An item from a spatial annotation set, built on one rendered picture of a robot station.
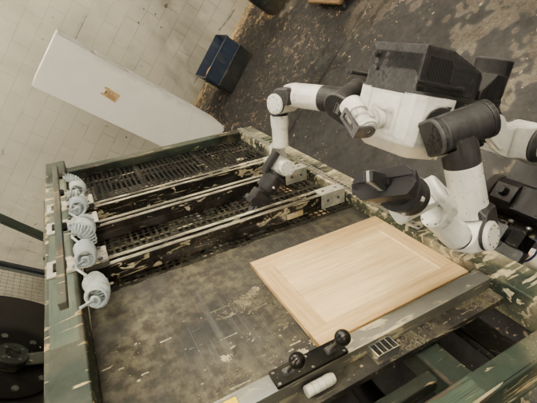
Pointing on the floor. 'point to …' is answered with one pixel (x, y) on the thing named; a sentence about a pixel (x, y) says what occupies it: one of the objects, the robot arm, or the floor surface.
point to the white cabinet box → (118, 94)
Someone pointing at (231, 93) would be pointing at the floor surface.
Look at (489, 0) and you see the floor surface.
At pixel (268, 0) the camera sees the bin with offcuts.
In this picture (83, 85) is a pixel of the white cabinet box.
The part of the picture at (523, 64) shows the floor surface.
